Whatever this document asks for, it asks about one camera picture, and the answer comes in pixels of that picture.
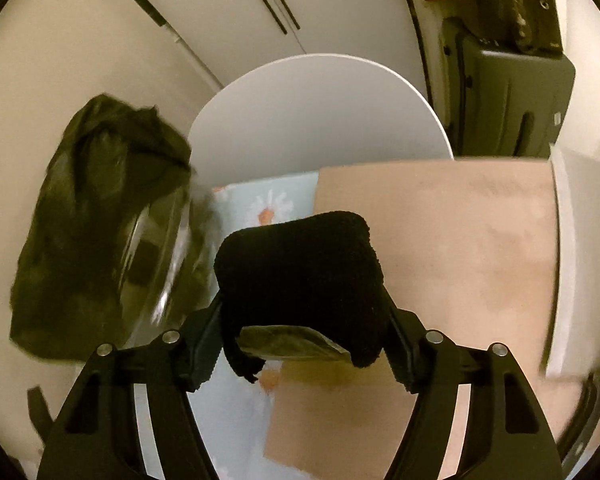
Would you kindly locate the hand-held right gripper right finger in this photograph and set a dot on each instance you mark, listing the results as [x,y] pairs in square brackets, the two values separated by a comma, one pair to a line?
[405,355]

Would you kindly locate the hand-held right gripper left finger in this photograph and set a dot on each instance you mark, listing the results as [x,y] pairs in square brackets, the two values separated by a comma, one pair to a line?
[206,355]

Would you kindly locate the black cloth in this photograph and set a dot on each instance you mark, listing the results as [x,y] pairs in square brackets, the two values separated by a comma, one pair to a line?
[300,275]

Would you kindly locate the clear bin with black bag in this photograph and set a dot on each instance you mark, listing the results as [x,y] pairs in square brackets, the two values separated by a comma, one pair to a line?
[100,230]

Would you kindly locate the olive foil wrapper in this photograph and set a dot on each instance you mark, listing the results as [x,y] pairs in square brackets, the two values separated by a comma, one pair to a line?
[290,344]

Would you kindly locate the brown cardboard sheet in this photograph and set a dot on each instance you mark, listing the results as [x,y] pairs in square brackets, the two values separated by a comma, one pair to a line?
[460,250]

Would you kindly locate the white box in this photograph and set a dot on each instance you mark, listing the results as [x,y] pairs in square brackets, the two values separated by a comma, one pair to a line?
[580,260]

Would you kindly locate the white round board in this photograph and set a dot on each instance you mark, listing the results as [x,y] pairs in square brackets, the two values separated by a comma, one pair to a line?
[320,120]

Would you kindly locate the dark grey suitcase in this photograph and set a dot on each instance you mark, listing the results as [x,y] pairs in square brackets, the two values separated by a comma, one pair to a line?
[510,105]

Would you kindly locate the black bag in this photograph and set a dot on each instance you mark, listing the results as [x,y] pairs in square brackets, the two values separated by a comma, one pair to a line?
[525,10]

